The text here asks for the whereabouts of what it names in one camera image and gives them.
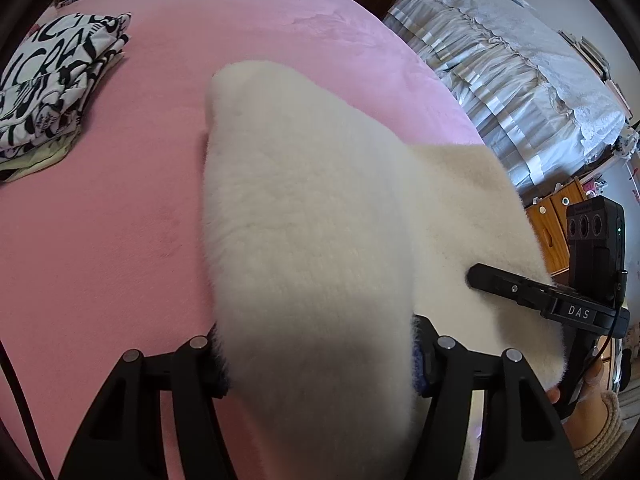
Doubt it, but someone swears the black white graffiti garment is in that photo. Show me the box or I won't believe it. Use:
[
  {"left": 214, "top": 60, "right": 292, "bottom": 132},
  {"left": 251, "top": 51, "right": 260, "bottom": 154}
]
[{"left": 1, "top": 13, "right": 131, "bottom": 183}]

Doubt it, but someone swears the white fuzzy cardigan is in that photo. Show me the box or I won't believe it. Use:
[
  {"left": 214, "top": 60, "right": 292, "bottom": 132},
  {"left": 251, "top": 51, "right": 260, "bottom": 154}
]
[{"left": 203, "top": 61, "right": 565, "bottom": 479}]

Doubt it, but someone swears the grey ruffled furniture cover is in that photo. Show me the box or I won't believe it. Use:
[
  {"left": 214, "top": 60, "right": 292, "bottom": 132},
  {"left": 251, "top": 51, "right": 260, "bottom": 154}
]
[{"left": 384, "top": 0, "right": 638, "bottom": 198}]

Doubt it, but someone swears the person right hand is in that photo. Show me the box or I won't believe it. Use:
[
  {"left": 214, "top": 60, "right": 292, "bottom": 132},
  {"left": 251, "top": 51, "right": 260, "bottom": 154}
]
[{"left": 562, "top": 358, "right": 624, "bottom": 457}]

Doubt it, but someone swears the wooden drawer cabinet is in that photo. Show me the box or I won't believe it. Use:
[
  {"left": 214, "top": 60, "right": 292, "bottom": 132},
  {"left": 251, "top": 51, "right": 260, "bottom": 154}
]
[{"left": 525, "top": 178, "right": 587, "bottom": 285}]

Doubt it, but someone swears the black camera box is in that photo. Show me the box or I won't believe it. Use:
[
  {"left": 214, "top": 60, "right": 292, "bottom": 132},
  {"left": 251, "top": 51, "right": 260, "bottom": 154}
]
[{"left": 566, "top": 196, "right": 626, "bottom": 308}]

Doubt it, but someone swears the pink bed blanket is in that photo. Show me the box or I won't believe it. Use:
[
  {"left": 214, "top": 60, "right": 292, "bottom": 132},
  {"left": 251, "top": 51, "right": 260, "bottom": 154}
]
[{"left": 1, "top": 0, "right": 480, "bottom": 470}]

